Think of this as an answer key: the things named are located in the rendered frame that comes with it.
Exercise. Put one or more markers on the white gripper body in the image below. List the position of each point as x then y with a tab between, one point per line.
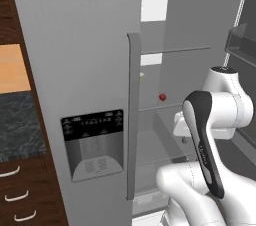
180	125

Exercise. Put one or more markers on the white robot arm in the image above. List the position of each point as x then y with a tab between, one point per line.
186	186

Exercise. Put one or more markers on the glass fridge shelf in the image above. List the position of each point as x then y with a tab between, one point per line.
156	161
173	50
160	106

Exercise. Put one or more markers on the red strawberry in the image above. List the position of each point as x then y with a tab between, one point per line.
162	96

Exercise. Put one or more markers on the clear fridge door bin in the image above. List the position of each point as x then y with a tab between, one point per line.
240	44

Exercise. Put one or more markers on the grey fridge interior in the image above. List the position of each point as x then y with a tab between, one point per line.
186	13

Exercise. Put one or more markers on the grey fridge door with dispenser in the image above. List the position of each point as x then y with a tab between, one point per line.
83	53

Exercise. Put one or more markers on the open grey fridge door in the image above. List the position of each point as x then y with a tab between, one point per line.
248	10

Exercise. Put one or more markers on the dark wood drawer front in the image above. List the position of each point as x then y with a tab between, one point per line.
43	218
31	170
36	193

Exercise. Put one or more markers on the dark wood cabinet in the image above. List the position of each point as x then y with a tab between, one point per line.
33	183

